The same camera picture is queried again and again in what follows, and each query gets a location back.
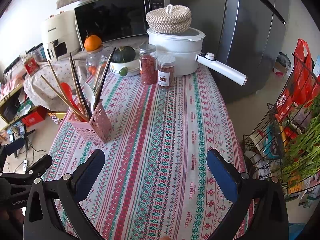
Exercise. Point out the clear glass jar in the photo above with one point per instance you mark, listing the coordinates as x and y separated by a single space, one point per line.
93 61

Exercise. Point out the white ceramic bowl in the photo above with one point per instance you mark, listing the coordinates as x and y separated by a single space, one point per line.
130 68

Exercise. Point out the dark green squash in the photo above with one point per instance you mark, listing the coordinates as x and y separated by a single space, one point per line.
123 53

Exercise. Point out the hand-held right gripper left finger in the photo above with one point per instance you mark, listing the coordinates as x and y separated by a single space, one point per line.
92 170

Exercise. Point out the black lidded glass jar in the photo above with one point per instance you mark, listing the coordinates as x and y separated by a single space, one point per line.
40 55

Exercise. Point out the orange fruit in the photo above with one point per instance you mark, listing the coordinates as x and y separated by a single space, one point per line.
93 42

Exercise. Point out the white plastic spoon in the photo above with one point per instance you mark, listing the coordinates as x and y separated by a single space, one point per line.
88 92

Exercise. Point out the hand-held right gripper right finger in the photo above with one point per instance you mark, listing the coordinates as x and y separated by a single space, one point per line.
221 177

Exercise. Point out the white electric cooking pot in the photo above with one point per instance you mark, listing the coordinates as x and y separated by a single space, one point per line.
172 60

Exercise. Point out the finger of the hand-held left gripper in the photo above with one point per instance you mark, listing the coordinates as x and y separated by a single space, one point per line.
15 146
37 166

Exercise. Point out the small floral draped cloth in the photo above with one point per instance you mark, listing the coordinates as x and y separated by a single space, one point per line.
37 90

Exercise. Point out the small labelled spice jar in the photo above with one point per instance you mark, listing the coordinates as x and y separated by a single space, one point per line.
165 75

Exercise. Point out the red plastic bag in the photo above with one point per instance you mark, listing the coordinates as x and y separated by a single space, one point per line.
302 67

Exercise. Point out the black chopstick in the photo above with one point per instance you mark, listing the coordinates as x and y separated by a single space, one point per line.
106 75
77 80

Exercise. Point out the green leafy vegetables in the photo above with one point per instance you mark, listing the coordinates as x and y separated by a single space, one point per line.
305 142

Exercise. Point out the grey refrigerator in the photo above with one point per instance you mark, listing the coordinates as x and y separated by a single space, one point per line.
245 42

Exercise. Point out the cardboard box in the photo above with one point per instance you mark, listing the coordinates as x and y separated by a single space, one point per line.
281 68

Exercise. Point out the wooden shelf unit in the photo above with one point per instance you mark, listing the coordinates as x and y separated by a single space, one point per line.
10 97

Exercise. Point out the black door microwave oven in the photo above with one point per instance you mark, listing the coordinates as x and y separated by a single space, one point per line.
112 17

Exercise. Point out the black power strip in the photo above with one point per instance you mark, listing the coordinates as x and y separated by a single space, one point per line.
11 67

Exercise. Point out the red snack packet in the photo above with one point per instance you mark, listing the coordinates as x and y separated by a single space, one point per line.
283 102

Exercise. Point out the red gift box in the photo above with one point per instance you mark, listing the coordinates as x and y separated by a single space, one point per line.
33 118

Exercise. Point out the teal snack packet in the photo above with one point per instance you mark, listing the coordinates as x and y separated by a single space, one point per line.
271 142

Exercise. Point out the red plastic spoon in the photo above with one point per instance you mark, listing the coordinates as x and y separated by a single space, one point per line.
66 88

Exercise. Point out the cream air fryer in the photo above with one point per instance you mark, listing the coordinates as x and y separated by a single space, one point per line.
60 32

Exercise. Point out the tall goji berry jar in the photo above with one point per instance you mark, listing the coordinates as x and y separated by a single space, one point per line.
148 67

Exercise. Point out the dark bag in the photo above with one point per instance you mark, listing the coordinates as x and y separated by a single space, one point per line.
285 58

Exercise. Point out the pink plastic utensil holder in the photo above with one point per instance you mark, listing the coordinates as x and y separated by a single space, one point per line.
100 122

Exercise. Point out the red tin box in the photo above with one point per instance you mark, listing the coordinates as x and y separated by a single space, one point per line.
31 66

